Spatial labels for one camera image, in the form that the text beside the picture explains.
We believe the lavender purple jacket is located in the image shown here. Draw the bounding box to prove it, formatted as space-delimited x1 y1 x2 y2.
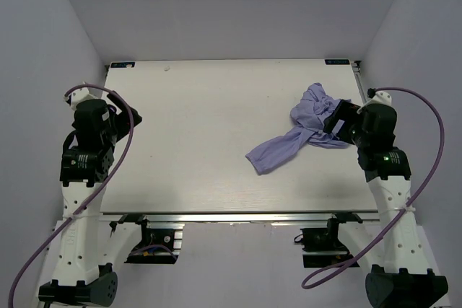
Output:
245 83 349 175

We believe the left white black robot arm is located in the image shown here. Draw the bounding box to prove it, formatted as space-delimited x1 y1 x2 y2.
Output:
38 88 153 307

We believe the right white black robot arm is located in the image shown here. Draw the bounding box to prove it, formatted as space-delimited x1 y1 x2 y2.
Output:
324 89 448 307

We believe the left blue table label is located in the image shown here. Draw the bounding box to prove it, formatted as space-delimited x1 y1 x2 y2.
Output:
110 61 135 69

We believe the blue table label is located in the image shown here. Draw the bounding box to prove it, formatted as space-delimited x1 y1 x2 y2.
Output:
110 61 135 69
324 58 350 65

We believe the right blue table label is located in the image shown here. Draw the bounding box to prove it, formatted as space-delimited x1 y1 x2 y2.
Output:
324 58 350 65

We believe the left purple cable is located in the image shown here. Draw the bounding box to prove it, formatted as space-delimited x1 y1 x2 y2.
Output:
7 84 135 308

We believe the purple cable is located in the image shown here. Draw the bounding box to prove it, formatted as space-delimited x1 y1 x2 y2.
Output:
301 87 445 290
7 84 135 308

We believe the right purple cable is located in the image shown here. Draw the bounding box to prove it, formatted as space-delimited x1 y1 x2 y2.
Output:
301 87 445 290

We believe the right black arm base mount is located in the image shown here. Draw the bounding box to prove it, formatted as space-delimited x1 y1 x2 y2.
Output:
294 212 363 268

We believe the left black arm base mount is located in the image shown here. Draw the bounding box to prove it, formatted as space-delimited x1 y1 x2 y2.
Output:
119 214 183 265

